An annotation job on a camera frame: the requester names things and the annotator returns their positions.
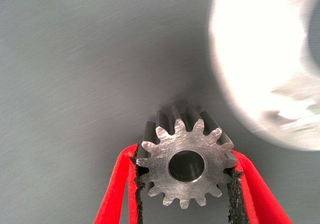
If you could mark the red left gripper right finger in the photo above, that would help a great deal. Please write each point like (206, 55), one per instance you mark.
(257, 196)

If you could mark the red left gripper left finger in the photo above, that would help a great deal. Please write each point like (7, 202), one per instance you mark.
(117, 184)

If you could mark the dark grey table cloth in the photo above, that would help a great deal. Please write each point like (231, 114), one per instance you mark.
(75, 59)

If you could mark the round metal carrier plate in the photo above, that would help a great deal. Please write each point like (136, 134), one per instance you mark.
(250, 46)

